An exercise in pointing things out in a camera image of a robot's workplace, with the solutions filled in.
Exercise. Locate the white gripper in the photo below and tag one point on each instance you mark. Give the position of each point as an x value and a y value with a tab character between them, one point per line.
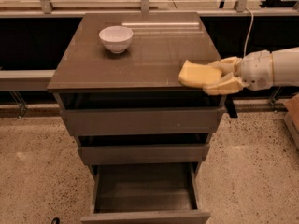
256	70

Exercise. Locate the yellow sponge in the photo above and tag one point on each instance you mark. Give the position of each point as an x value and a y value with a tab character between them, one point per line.
198	75

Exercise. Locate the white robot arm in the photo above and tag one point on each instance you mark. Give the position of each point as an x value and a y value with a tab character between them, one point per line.
285	67

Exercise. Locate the grey top drawer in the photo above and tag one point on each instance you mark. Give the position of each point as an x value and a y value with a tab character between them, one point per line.
94	122

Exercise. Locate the grey drawer cabinet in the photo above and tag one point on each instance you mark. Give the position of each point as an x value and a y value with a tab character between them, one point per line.
145	76

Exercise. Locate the grey middle drawer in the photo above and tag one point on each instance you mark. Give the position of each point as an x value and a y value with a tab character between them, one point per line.
143	154

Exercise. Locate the grey open bottom drawer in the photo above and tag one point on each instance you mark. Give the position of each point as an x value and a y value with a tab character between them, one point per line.
161	193

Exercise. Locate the wooden box at right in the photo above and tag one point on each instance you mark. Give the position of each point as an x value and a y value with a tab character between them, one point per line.
292	118

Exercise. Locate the white ceramic bowl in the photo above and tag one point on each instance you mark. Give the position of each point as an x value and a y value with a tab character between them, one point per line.
116	39

